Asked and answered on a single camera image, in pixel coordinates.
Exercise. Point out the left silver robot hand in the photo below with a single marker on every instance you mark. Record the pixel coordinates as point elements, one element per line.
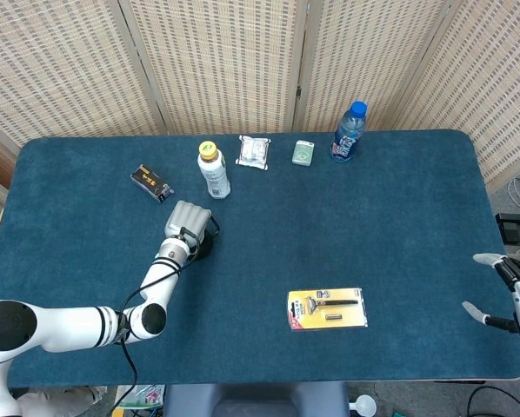
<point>188,219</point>

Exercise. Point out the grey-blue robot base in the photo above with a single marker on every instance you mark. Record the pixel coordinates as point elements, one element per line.
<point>255,399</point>

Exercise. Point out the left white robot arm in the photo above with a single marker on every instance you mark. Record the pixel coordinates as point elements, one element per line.
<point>68,326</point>

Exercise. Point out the black teapot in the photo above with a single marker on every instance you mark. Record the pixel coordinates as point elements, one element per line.
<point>204,253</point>

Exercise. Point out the small dark cardboard box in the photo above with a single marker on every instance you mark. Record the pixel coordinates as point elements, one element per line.
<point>151,182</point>

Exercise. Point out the white bottle with yellow cap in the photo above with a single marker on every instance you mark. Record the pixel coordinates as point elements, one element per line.
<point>214,174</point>

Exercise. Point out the black case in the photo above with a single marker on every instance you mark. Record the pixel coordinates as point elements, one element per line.
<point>514,223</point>

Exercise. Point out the white snack packet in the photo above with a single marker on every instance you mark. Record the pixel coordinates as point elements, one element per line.
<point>253,152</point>

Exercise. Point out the pale green tissue pack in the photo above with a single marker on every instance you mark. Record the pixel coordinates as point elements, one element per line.
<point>304,153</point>

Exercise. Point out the blue table mat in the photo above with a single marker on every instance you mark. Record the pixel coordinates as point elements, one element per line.
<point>329,226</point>

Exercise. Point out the woven bamboo folding screen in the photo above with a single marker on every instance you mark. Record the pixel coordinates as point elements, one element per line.
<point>225,65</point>

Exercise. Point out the razor in yellow blister pack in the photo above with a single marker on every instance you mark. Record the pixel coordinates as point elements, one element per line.
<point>312,320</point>

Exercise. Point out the blue sports drink bottle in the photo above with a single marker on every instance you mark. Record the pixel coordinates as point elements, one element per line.
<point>347,139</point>

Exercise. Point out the colourful printed bag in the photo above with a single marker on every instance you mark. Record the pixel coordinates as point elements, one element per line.
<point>144,396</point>

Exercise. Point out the white plastic scoop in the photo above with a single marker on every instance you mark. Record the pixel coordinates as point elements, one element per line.
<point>364,406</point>

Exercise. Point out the grey crumpled cloth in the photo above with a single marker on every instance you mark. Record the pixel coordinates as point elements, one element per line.
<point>60,401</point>

